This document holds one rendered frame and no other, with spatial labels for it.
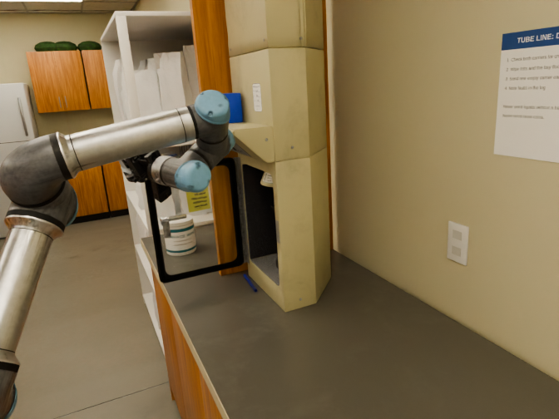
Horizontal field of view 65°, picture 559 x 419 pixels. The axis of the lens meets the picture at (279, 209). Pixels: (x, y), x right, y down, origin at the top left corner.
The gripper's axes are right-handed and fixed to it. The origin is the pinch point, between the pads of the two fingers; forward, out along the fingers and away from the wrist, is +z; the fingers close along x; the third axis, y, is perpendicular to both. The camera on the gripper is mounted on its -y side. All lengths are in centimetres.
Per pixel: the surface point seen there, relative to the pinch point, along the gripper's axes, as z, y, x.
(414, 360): -77, -53, -6
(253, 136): -30.8, -1.7, -22.7
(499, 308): -89, -54, -30
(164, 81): 88, -13, -75
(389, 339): -68, -55, -10
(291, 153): -35.4, -11.3, -29.5
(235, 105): -12.1, -0.3, -35.7
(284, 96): -34.2, 3.5, -35.2
